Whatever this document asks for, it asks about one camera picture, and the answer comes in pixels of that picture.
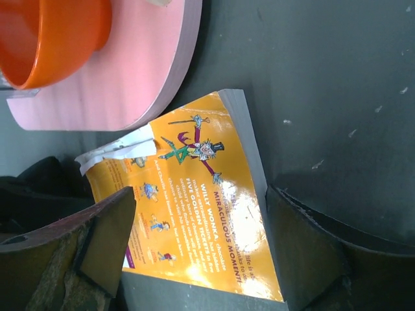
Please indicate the black student backpack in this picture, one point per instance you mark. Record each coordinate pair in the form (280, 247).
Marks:
(39, 196)

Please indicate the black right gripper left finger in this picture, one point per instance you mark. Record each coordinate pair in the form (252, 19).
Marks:
(65, 262)

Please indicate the clear drinking glass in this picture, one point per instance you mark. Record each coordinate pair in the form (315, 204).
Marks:
(10, 92)

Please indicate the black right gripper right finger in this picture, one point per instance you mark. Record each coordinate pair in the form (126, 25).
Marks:
(323, 264)

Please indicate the pink wooden shelf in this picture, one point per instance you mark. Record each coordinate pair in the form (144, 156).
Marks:
(130, 81)

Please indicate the orange paperback book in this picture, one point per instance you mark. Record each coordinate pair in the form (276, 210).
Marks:
(199, 187)

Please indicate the orange plastic bowl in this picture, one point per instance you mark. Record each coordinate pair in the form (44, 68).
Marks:
(44, 42)

